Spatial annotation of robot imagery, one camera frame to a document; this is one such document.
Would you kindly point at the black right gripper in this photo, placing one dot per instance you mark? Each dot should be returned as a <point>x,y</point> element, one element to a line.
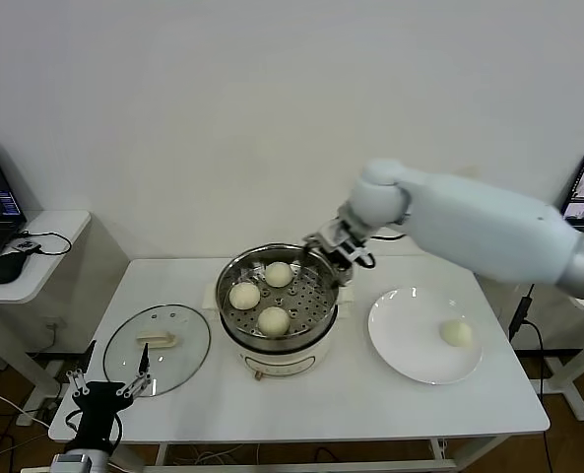
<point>340,260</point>

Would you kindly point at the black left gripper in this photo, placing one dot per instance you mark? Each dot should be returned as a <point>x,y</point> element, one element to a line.
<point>99,401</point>

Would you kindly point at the white steamed baozi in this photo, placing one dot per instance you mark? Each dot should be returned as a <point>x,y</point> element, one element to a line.
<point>244,295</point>
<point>455,333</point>
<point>273,321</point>
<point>278,274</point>

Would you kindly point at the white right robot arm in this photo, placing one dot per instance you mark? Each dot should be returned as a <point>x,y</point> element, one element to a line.
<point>469,222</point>

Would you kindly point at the perforated steel steamer basket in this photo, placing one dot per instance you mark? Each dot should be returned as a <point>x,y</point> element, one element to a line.
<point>311,308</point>

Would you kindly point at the white black right wrist module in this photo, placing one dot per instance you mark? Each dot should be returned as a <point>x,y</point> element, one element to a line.
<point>359,255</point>

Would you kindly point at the white floor power strip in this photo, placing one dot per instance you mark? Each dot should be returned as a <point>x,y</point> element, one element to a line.
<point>30,418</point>

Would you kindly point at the cream electric cooking pot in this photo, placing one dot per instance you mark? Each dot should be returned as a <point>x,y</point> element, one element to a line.
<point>291,357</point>

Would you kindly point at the white round plate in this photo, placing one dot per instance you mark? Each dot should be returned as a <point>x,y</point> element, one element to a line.
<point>409,335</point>

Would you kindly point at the black computer mouse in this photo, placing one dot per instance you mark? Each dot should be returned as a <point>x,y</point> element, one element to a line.
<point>8,268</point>

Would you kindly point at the small black patterned device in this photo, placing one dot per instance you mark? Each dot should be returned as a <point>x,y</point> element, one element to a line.
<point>27,246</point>

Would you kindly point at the white side desk with mouse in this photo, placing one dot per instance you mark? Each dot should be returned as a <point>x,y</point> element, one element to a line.
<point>65,222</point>

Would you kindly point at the white side desk with label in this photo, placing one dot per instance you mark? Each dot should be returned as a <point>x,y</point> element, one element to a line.
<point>569,389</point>

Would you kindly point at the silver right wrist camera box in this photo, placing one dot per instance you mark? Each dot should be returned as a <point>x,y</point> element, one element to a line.
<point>333,232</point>

